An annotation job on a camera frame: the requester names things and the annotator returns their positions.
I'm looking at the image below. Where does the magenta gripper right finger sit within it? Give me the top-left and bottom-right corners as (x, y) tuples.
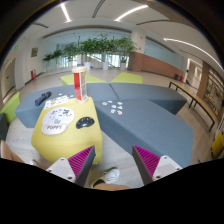
(132, 145), (182, 185)

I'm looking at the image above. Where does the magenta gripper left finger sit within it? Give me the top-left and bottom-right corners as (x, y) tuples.
(47, 146), (96, 187)

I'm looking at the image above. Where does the black computer mouse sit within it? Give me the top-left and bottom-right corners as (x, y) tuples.
(76, 117), (95, 129)

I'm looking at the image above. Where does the round white printed mouse pad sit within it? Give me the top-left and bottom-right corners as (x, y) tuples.
(42, 107), (75, 135)

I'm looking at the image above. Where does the yellow-green ottoman seat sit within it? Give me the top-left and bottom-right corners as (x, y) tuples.
(31, 97), (103, 164)

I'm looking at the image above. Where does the white sneaker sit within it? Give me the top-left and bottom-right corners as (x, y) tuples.
(90, 168), (120, 188)

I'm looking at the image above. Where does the grey modular sofa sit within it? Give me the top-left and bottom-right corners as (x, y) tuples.
(15, 83), (193, 168)

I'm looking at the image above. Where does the yellow chair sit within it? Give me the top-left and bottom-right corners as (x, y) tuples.
(211, 133), (224, 158)

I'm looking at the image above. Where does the white sticker sheet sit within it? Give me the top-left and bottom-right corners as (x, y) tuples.
(44, 95), (68, 109)

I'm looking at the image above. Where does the black cloth item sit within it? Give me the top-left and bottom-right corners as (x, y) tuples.
(35, 91), (52, 106)

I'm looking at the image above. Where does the long wooden bench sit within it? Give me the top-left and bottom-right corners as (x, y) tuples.
(169, 81), (216, 130)

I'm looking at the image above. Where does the red white hourglass tower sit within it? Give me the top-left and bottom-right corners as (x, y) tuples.
(72, 66), (88, 103)

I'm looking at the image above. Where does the potted green plant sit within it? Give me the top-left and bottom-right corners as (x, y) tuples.
(116, 37), (136, 70)

